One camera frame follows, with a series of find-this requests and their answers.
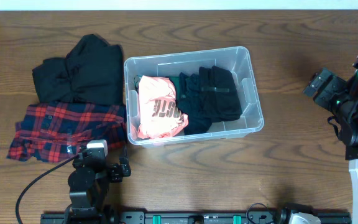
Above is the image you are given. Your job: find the red navy plaid shirt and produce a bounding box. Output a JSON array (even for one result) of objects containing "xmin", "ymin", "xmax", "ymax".
[{"xmin": 7, "ymin": 101, "xmax": 127, "ymax": 162}]

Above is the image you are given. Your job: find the clear plastic storage bin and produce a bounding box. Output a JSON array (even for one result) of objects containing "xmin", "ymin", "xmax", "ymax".
[{"xmin": 124, "ymin": 46, "xmax": 264, "ymax": 147}]

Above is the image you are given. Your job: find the black cloth with tape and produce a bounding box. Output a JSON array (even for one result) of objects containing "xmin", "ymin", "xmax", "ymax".
[{"xmin": 199, "ymin": 66, "xmax": 242, "ymax": 122}]

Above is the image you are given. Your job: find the pink printed t-shirt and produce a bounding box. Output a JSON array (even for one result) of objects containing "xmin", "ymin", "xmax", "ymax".
[{"xmin": 138, "ymin": 76, "xmax": 189, "ymax": 139}]

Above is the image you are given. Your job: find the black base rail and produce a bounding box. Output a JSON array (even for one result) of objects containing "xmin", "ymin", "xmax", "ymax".
[{"xmin": 40, "ymin": 210, "xmax": 352, "ymax": 224}]

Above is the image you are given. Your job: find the black folded garment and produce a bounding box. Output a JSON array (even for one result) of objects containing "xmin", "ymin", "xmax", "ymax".
[{"xmin": 32, "ymin": 34, "xmax": 124, "ymax": 105}]

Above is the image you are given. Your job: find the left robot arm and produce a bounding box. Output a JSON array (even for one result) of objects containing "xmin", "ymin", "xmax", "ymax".
[{"xmin": 65, "ymin": 140, "xmax": 131, "ymax": 223}]

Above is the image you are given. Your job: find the dark green folded garment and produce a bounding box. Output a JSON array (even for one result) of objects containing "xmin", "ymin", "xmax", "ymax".
[{"xmin": 134, "ymin": 75, "xmax": 179, "ymax": 97}]

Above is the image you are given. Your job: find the dark navy garment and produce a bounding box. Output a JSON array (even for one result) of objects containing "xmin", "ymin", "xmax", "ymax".
[{"xmin": 176, "ymin": 73, "xmax": 212, "ymax": 135}]

